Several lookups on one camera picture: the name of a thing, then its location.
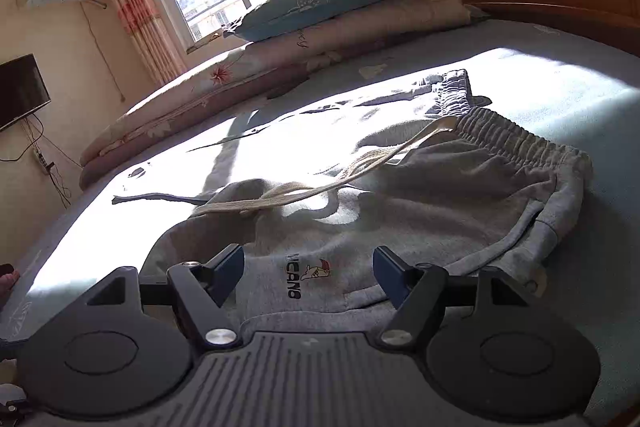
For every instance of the blue printed bed sheet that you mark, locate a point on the blue printed bed sheet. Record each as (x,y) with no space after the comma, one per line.
(575,72)

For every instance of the grey sweatpants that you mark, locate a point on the grey sweatpants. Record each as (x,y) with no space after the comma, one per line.
(440,207)

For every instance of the white power strip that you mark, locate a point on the white power strip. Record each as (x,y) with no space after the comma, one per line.
(44,161)

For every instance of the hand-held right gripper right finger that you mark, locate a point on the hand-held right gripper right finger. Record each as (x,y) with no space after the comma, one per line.
(390,274)

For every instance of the folded floral quilt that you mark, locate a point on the folded floral quilt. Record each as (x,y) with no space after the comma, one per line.
(200,97)

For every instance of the black wall television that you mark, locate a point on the black wall television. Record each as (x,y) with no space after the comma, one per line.
(20,92)

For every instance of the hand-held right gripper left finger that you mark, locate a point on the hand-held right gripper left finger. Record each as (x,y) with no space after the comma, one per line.
(230,274)

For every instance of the taupe floral pillow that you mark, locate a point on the taupe floral pillow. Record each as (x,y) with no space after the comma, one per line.
(380,29)

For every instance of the pink striped curtain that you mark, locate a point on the pink striped curtain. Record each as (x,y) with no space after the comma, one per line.
(135,12)

